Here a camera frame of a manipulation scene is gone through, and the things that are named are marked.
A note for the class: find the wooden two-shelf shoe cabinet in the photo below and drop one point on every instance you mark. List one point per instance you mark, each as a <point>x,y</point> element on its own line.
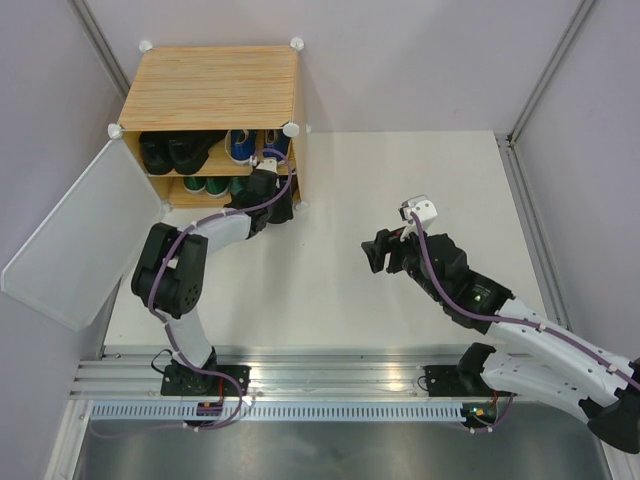
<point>218,88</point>

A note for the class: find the right aluminium frame post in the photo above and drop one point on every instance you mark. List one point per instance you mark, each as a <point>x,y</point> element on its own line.
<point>569,37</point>

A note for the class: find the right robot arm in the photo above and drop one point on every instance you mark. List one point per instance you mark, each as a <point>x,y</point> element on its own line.
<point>560,369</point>

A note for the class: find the green loafer front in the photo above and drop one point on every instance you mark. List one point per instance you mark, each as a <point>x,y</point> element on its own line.
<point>294,185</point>

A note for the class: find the green sneaker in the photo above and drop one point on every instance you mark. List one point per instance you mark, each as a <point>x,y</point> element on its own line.
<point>217,186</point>
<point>194,184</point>

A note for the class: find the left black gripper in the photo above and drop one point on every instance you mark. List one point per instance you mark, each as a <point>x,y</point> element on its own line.
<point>284,211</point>

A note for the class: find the white slotted cable duct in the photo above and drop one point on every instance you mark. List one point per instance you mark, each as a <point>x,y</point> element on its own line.
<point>282,411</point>

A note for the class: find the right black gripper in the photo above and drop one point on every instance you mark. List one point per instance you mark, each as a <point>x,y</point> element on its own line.
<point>384,242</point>

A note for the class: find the white translucent cabinet door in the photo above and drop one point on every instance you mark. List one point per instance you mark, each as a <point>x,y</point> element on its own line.
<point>72,262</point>

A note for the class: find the aluminium mounting rail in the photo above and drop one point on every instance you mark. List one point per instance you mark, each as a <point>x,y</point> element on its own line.
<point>276,373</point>

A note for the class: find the aluminium frame post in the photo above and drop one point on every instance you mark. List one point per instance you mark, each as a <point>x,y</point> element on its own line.
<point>94,33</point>
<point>569,37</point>

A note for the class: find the blue sneaker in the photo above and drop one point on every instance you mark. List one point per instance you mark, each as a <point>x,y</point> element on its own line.
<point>240,145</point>
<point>275,145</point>

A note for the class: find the left aluminium frame post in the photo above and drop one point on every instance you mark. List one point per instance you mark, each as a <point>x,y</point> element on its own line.
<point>94,33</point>

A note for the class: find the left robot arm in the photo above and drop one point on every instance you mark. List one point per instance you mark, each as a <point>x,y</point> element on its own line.
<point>169,277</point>

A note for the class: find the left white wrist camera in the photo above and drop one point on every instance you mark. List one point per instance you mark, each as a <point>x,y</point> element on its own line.
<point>269,164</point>

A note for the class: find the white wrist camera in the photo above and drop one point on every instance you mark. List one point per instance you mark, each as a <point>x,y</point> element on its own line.
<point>269,164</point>
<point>417,212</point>

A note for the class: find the green loafer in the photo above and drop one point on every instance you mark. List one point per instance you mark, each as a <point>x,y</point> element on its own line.
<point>237,185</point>
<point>294,185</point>

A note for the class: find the black patent shoe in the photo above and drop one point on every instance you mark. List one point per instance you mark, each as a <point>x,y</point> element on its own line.
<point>154,152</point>
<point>189,150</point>

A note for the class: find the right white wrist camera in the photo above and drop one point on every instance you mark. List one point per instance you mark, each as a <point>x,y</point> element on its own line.
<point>417,212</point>

